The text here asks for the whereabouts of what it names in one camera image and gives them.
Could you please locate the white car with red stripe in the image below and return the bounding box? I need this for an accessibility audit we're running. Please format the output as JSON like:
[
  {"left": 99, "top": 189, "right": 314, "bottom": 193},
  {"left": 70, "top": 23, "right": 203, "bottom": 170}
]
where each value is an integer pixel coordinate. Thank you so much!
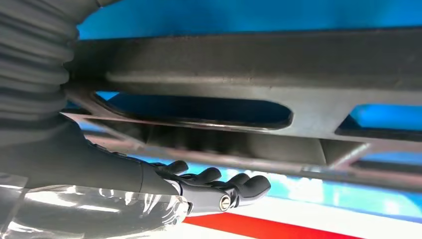
[{"left": 131, "top": 194, "right": 422, "bottom": 239}]

